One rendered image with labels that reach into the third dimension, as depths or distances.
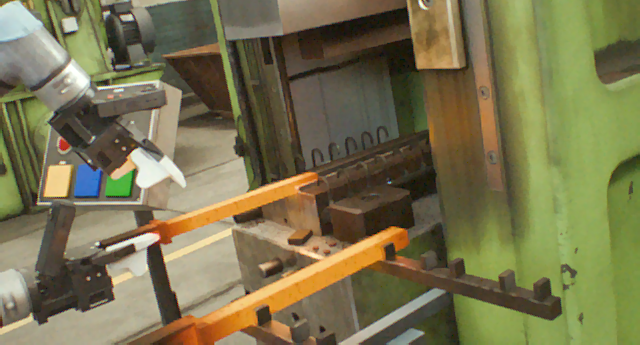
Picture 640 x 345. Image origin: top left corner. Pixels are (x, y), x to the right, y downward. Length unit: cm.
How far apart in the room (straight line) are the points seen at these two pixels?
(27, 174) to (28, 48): 507
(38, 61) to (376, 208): 56
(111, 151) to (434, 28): 52
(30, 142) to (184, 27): 493
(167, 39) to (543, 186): 953
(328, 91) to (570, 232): 69
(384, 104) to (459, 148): 55
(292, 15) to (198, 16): 952
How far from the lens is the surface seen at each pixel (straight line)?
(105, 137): 111
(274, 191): 127
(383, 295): 118
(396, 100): 169
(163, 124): 163
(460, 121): 112
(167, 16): 1046
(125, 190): 160
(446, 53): 109
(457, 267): 89
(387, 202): 119
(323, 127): 156
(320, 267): 93
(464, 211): 118
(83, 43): 628
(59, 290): 115
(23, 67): 108
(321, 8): 124
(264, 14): 123
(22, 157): 610
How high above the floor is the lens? 134
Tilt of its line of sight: 14 degrees down
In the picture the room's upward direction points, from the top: 10 degrees counter-clockwise
